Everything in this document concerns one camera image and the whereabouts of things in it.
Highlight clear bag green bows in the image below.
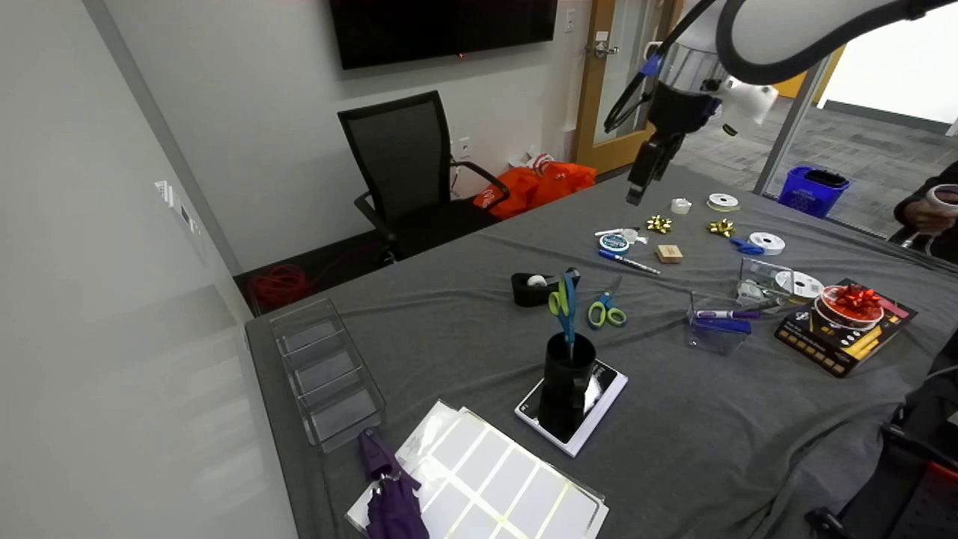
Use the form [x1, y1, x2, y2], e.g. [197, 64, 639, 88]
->
[733, 262, 803, 313]

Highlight flat white black box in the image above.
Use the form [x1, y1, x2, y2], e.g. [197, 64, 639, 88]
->
[513, 358, 633, 461]

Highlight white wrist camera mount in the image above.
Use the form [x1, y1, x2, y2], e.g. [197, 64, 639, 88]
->
[716, 78, 782, 132]

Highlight small green handled scissors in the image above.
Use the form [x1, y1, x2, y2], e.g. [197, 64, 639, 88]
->
[585, 280, 628, 332]

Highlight orange plastic bag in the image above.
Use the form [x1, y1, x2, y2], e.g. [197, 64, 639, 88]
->
[474, 160, 600, 223]

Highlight dark blue pen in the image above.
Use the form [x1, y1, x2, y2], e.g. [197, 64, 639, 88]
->
[595, 247, 664, 280]

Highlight yellow wooden door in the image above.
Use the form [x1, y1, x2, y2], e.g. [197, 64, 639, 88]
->
[773, 69, 808, 103]

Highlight clear plastic tray organizer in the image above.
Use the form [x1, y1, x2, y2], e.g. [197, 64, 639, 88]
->
[269, 296, 386, 457]

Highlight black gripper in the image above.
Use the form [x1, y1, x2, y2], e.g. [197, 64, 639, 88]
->
[622, 84, 719, 211]

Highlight wooden glass panel door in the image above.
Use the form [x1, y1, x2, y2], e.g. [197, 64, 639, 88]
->
[573, 0, 692, 175]

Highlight grey tablecloth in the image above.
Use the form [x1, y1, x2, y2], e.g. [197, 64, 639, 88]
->
[243, 162, 958, 539]

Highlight black wall television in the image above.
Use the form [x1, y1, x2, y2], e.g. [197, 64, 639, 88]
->
[327, 0, 559, 73]

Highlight white wall thermostat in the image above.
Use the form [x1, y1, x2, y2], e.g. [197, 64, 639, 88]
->
[154, 178, 191, 235]

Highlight white spool blue ribbon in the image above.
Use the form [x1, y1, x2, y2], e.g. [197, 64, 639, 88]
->
[730, 230, 788, 262]

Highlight black pen cup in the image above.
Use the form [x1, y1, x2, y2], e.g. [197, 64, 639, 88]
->
[535, 329, 600, 443]

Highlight large white ribbon spool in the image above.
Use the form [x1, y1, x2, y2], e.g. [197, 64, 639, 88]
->
[773, 266, 829, 302]

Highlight black mesh office chair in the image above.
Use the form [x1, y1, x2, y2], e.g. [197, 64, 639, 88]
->
[335, 88, 516, 265]

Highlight clear plastic pen box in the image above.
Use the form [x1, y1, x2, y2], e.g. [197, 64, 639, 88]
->
[682, 292, 766, 358]

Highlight yellow-green blue scissors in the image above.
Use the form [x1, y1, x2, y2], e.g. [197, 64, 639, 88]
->
[544, 265, 585, 353]

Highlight purple cloth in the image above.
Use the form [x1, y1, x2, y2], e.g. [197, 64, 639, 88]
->
[356, 430, 430, 539]

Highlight blue recycling bin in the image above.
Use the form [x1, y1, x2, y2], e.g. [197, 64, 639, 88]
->
[776, 165, 853, 223]

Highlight red cable coil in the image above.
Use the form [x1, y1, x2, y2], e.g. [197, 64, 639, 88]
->
[245, 262, 320, 316]

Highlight red gift bow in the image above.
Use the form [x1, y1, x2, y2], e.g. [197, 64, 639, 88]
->
[811, 283, 890, 332]

